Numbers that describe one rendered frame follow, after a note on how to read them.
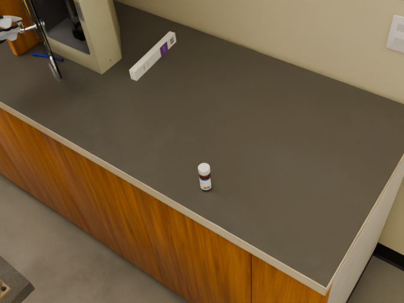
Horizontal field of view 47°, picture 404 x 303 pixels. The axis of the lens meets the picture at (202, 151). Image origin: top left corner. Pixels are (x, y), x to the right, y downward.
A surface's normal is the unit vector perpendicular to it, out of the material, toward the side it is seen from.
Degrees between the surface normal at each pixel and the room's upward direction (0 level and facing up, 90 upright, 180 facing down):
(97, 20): 90
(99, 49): 90
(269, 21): 90
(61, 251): 0
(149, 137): 0
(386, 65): 90
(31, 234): 0
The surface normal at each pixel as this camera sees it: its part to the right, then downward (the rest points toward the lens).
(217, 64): -0.08, -0.66
